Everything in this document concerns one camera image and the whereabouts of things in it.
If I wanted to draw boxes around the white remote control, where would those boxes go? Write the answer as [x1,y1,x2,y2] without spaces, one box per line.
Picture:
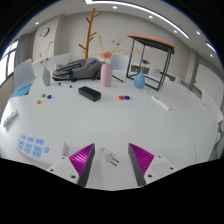
[2,109,19,128]

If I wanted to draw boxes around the pink vase with flowers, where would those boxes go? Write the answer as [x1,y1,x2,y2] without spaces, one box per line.
[97,34,133,88]

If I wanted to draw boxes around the white power strip blue sockets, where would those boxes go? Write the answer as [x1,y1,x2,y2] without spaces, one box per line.
[15,132,69,167]

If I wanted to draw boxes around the wooden coat rack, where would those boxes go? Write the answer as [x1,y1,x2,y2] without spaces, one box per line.
[78,7,101,60]

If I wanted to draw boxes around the blue vase with flowers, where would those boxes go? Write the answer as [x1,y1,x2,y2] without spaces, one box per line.
[133,44,153,89]

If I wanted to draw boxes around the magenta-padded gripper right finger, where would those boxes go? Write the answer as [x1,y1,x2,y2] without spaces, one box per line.
[127,142,177,187]

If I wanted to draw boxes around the black marker pen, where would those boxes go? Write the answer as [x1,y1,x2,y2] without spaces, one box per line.
[57,82,73,89]

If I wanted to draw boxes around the window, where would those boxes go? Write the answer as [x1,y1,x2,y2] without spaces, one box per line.
[0,39,19,88]

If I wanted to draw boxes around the black frame stand orange top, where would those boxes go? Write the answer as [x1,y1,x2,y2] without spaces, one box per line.
[125,33,176,92]

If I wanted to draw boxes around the white chair blue cushion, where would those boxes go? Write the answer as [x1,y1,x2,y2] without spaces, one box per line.
[9,58,36,99]

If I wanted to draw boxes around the white wall board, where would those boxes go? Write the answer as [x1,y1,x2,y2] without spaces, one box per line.
[193,63,224,101]

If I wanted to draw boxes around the grey curtain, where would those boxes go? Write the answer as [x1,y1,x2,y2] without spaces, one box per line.
[13,33,29,79]

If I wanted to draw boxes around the grey backpack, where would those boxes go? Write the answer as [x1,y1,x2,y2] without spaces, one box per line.
[52,57,104,82]

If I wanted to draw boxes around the long ceiling light strip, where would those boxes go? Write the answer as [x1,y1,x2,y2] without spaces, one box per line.
[84,0,191,39]

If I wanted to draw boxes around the black rectangular box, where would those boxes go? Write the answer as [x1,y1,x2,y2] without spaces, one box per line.
[78,85,102,103]

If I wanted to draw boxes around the white bar eraser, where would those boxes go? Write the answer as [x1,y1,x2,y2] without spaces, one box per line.
[150,95,171,112]

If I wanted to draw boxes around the round wall clock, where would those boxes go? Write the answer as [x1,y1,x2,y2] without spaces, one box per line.
[39,27,50,38]

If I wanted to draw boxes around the green vase with dried flowers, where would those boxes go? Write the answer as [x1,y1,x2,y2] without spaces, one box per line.
[39,40,54,87]

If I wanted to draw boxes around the plain white chair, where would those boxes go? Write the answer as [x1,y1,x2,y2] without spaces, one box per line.
[110,53,130,72]

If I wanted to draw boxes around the round ceiling spot lights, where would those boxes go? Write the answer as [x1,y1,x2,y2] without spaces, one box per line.
[33,3,218,56]

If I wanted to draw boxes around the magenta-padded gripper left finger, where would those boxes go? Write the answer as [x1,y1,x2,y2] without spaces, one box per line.
[46,143,96,188]

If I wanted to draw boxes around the short ceiling light strip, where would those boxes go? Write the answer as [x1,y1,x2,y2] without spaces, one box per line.
[204,41,218,54]

